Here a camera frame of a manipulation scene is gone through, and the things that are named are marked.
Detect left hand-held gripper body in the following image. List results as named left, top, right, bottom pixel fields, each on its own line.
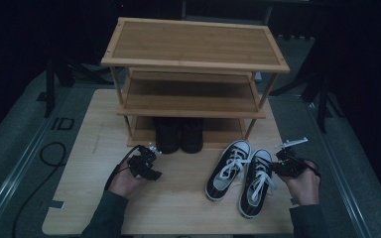
left=127, top=142, right=163, bottom=178

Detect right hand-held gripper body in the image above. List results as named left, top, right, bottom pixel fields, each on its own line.
left=275, top=137, right=313, bottom=178

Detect black leather shoe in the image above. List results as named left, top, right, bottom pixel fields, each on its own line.
left=154, top=117, right=182, bottom=155
left=179, top=117, right=205, bottom=155

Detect black and white canvas sneaker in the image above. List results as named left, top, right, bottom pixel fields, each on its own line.
left=204, top=140, right=252, bottom=202
left=237, top=148, right=278, bottom=219

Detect wooden three-tier shoe rack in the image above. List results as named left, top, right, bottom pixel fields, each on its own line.
left=100, top=17, right=292, bottom=149

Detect person's right hand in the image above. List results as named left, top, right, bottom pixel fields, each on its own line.
left=279, top=161, right=321, bottom=206

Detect person's left hand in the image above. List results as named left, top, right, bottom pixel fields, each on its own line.
left=107, top=162, right=147, bottom=200

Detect black tripod legs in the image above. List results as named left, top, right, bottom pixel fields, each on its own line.
left=56, top=60, right=117, bottom=86
left=269, top=70, right=321, bottom=103

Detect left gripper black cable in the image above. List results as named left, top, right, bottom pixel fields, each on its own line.
left=103, top=144, right=143, bottom=192

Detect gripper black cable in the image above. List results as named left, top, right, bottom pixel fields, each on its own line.
left=103, top=144, right=143, bottom=192
left=296, top=157, right=321, bottom=177

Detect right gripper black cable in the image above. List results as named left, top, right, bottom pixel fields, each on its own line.
left=296, top=157, right=321, bottom=177

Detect black stand post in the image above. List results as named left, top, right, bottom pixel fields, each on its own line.
left=317, top=65, right=331, bottom=134
left=36, top=59, right=57, bottom=119

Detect black floor cable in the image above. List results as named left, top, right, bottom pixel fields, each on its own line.
left=11, top=142, right=67, bottom=238

